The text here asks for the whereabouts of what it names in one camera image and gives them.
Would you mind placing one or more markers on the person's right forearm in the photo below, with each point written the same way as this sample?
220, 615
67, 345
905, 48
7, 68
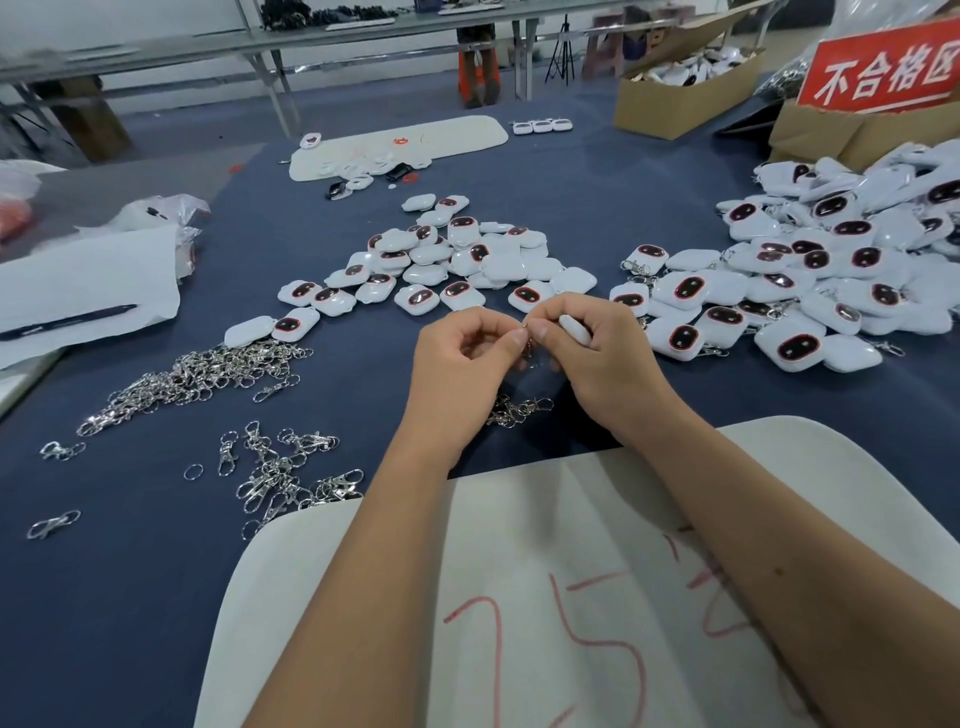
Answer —
810, 570

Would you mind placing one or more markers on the grey metal table frame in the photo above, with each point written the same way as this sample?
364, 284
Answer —
225, 42

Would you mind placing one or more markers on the orange bag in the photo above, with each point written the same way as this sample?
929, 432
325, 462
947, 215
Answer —
12, 221

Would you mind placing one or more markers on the person's left forearm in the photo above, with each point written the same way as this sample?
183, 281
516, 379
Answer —
345, 600

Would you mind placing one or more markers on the person's right hand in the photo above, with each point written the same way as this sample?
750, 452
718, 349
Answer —
615, 368

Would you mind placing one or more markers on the large clear plastic bag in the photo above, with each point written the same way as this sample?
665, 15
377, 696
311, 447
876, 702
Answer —
897, 12

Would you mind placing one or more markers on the open cardboard box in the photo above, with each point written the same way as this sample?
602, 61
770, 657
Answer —
671, 108

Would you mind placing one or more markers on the white foam board red marks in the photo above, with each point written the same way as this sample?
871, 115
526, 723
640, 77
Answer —
600, 540

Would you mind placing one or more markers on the white plastic bag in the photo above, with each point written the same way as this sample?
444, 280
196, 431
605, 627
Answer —
27, 177

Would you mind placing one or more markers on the white paper sheet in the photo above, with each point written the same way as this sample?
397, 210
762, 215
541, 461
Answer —
83, 278

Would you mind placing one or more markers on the person's left hand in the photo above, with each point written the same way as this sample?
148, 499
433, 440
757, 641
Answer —
458, 383

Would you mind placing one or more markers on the long white foam board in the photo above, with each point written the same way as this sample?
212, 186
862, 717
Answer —
465, 135

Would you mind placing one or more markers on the orange plastic stool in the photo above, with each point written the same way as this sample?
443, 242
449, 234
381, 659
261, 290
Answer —
477, 68

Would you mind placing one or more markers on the black pen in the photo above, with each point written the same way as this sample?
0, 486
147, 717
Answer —
68, 321

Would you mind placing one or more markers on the white tag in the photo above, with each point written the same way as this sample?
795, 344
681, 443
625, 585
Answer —
576, 329

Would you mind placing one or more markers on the black tripod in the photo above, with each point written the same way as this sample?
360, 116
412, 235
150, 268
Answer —
560, 53

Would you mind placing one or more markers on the red sign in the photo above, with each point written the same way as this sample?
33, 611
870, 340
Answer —
882, 68

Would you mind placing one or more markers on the flat brown cardboard box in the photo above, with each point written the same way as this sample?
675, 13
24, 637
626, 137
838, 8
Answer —
828, 138

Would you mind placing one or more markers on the red plastic stool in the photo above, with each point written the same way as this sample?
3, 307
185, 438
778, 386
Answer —
480, 72

